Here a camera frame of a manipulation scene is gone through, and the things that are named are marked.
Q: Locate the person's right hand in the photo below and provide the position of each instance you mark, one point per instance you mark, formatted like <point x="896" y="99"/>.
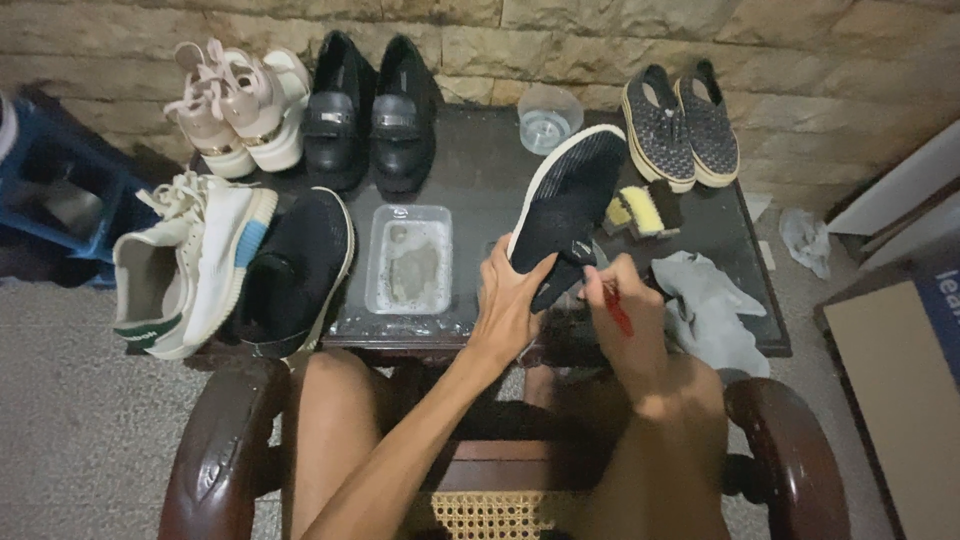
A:
<point x="637" y="322"/>

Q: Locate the person's left hand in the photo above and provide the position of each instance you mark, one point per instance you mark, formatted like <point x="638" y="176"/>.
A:
<point x="504" y="307"/>

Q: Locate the person's right fingers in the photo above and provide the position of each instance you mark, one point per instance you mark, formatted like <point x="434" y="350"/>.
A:
<point x="600" y="281"/>

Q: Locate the black knit sneaker white sole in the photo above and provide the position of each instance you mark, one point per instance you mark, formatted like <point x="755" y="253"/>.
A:
<point x="296" y="274"/>
<point x="570" y="202"/>

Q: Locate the yellow sponge shoe brush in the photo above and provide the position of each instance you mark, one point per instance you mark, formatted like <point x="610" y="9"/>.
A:
<point x="641" y="210"/>

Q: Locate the grey cloth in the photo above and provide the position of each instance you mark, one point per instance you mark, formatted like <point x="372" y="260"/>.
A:
<point x="705" y="315"/>

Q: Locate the dark wooden low table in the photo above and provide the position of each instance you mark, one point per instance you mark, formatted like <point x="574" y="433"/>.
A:
<point x="480" y="180"/>

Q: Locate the dark patterned slip-on shoe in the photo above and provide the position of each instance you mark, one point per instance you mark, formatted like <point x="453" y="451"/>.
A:
<point x="709" y="131"/>
<point x="660" y="131"/>

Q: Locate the clear plastic cup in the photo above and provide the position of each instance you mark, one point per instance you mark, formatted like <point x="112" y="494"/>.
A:
<point x="547" y="120"/>

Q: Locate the clear plastic tray soapy water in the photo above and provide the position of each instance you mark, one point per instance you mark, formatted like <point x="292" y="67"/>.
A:
<point x="409" y="262"/>

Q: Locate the person's right leg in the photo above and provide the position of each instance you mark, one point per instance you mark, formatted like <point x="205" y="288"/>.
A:
<point x="585" y="480"/>

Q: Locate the person's leg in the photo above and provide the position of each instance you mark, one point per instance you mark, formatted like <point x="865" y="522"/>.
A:
<point x="585" y="480"/>
<point x="330" y="427"/>

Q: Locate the crumpled clear plastic bag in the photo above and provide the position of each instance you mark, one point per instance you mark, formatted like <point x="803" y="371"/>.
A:
<point x="806" y="240"/>

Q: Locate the black loafer metal buckle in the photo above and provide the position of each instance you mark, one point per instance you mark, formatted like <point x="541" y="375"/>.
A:
<point x="334" y="120"/>
<point x="401" y="124"/>

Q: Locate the person's left leg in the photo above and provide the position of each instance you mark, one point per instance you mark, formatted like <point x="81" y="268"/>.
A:
<point x="330" y="427"/>

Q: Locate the white flat board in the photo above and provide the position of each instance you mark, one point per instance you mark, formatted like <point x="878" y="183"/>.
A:
<point x="900" y="187"/>

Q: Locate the brown cardboard box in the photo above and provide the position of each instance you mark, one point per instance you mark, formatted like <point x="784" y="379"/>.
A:
<point x="900" y="405"/>

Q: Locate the pink platform sneaker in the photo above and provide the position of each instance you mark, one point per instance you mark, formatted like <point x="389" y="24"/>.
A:
<point x="266" y="112"/>
<point x="206" y="131"/>

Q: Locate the white sneaker blue green accents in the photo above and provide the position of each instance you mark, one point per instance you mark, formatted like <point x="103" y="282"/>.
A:
<point x="206" y="255"/>

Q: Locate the dark wooden cane chair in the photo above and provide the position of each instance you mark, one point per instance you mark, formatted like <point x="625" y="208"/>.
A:
<point x="225" y="450"/>

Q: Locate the blue plastic stool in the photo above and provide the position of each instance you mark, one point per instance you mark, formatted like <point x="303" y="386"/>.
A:
<point x="67" y="195"/>

